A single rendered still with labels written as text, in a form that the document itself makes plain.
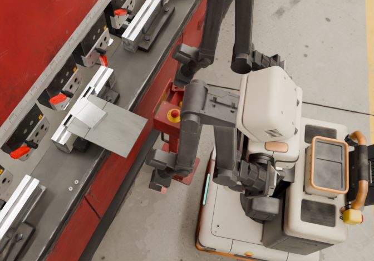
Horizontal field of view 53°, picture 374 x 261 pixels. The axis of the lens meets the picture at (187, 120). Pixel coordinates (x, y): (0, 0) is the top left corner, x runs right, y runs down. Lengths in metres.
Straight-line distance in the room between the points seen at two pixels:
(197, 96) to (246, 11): 0.44
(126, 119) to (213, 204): 0.85
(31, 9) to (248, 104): 0.66
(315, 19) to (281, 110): 2.26
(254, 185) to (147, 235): 1.27
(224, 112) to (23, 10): 0.54
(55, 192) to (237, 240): 1.02
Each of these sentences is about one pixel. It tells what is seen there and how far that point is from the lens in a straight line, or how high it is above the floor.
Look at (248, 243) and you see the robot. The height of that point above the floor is 0.28.
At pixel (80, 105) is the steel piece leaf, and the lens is 1.58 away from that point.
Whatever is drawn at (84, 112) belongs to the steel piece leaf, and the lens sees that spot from 1.56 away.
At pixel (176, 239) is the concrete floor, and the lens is 2.39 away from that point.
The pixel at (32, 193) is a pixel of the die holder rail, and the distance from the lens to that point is 1.53.
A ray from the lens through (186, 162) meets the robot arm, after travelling 1.14.
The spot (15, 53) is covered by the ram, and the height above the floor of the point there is 1.55.
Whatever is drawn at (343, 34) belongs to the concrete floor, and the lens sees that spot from 3.37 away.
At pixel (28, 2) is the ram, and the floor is 1.64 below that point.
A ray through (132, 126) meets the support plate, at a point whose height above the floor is 1.00.
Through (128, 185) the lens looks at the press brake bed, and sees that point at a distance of 2.42.
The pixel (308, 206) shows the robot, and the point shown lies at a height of 0.81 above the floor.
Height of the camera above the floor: 2.36
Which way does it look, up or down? 64 degrees down
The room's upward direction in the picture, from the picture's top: 7 degrees clockwise
